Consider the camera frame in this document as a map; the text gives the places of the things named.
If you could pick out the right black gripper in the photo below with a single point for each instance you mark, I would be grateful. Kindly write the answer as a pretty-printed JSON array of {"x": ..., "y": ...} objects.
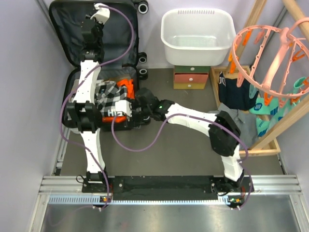
[{"x": 134, "y": 104}]

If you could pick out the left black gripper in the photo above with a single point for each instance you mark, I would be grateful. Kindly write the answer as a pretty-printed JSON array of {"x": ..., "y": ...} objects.
[{"x": 99, "y": 24}]

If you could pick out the black and white suitcase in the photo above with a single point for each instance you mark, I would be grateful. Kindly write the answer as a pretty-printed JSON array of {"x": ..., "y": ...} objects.
[{"x": 120, "y": 37}]

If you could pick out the black white plaid shirt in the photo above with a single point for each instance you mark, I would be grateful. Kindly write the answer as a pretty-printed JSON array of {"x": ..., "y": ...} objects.
[{"x": 107, "y": 93}]

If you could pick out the white plastic basin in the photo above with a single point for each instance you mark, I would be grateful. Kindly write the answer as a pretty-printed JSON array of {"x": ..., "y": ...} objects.
[{"x": 197, "y": 36}]

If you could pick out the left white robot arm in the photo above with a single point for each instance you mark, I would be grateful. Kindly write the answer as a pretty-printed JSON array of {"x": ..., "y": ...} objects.
[{"x": 83, "y": 112}]

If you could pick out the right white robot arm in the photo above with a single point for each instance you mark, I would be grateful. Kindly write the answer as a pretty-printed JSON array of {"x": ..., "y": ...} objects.
[{"x": 220, "y": 128}]

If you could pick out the orange garment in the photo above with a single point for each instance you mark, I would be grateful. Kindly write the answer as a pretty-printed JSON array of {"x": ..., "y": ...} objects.
[{"x": 130, "y": 95}]

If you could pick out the small colourful drawer cabinet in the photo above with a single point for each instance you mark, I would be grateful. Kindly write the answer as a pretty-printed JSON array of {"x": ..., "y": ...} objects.
[{"x": 190, "y": 77}]

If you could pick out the dark navy garment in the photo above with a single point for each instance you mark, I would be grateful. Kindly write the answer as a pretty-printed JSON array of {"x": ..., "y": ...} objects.
[{"x": 241, "y": 98}]

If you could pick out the grey button shirt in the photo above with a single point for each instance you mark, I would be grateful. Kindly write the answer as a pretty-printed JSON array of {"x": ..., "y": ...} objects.
[{"x": 246, "y": 123}]

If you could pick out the teal patterned sock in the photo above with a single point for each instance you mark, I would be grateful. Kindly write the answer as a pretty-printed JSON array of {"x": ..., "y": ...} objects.
[{"x": 273, "y": 109}]

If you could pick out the pink round clip hanger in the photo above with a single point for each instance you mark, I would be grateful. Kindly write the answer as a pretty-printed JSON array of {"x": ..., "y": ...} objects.
[{"x": 277, "y": 50}]

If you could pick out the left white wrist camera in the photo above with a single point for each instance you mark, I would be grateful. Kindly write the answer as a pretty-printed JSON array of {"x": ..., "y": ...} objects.
[{"x": 102, "y": 13}]

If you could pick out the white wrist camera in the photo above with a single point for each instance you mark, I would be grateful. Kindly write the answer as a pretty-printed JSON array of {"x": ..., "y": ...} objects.
[
  {"x": 102, "y": 13},
  {"x": 123, "y": 108}
]

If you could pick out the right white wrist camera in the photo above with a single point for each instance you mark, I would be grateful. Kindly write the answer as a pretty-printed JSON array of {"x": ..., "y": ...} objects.
[{"x": 123, "y": 108}]

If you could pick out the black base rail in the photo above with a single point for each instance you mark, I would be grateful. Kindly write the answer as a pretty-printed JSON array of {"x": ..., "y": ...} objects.
[{"x": 174, "y": 188}]

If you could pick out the wooden drying rack frame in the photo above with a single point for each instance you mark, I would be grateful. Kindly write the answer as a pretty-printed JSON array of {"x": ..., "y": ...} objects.
[{"x": 267, "y": 144}]

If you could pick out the aluminium frame rail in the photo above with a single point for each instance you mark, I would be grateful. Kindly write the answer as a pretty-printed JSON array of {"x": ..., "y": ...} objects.
[{"x": 275, "y": 205}]

